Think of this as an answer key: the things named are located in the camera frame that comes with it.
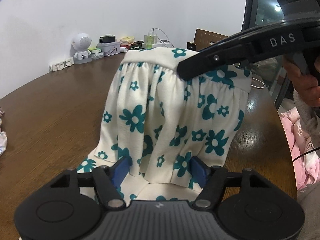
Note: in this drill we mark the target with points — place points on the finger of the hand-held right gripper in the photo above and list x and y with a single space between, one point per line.
215 58

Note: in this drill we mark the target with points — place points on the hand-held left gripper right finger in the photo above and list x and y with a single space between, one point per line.
198 170

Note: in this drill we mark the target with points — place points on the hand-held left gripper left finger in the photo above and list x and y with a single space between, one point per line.
120 169

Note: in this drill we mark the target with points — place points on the cream dress with teal flowers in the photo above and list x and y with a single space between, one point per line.
160 100

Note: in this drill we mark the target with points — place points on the person's right hand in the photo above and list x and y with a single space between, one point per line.
303 87

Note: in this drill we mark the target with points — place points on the brown box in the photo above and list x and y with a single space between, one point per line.
207 36

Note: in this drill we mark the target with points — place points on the black phone stand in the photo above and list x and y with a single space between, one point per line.
191 46

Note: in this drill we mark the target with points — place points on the white power strip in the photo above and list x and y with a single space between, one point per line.
162 43

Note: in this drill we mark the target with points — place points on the green spray bottle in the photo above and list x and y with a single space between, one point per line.
149 40

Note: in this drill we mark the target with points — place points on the black flat box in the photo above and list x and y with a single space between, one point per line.
135 47

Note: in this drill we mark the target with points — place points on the yellow small container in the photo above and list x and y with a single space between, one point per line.
127 40

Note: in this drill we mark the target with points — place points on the pink white tube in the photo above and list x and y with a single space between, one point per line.
124 49

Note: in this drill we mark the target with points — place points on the pink padded garment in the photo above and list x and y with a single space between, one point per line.
300 140

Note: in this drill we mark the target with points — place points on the grey tin box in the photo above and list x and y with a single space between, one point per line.
110 48

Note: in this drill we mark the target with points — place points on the black charger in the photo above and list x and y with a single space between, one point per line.
108 39

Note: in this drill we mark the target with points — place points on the green white packet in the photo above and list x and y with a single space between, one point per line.
96 53

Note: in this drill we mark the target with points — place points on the white block row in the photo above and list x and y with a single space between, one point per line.
61 65

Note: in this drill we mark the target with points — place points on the person's grey clothing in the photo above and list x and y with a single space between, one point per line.
311 215

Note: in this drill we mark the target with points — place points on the pink floral garment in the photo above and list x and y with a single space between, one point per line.
2 140

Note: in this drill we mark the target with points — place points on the white astronaut figurine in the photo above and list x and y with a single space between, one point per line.
82 43

